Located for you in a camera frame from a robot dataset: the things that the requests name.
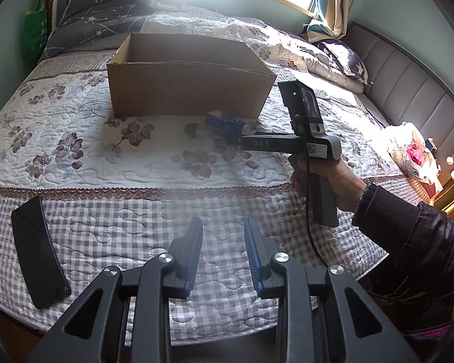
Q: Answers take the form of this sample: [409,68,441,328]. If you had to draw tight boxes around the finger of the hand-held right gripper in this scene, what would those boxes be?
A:
[236,132,300,154]

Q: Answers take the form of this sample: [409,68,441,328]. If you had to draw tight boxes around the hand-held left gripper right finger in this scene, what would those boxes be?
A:
[244,217,420,363]

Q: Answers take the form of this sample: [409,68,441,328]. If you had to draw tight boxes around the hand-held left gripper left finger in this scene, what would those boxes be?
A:
[25,217,204,363]

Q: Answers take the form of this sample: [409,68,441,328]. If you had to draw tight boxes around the small blue box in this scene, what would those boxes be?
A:
[204,110,247,134]

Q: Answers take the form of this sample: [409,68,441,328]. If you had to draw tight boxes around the brown cardboard box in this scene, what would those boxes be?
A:
[106,32,278,119]

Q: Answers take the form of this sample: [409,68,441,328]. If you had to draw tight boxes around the person's right forearm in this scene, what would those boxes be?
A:
[351,182,454,335]

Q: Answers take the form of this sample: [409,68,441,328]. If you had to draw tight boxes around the person's right hand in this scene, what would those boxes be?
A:
[290,158,368,213]

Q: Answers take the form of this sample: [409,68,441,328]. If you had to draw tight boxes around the purple star print pillow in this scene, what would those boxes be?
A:
[318,40,369,84]

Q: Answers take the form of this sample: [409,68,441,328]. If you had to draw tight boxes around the floral quilted bedspread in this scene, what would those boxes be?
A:
[0,58,420,348]

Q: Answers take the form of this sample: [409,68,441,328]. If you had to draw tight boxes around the white plastic bag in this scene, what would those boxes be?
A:
[386,121,445,182]

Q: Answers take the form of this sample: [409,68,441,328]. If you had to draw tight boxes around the folded floral quilt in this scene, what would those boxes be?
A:
[140,5,349,80]

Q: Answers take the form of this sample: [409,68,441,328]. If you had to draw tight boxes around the grey padded headboard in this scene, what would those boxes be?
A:
[344,21,454,155]

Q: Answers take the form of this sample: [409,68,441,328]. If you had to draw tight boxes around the teal and cream curtain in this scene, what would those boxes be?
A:
[306,0,366,40]

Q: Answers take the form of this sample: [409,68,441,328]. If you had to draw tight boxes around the dark star print duvet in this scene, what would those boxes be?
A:
[40,0,182,61]

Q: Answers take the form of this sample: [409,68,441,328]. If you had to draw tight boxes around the green bag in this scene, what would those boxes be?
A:
[21,0,51,65]

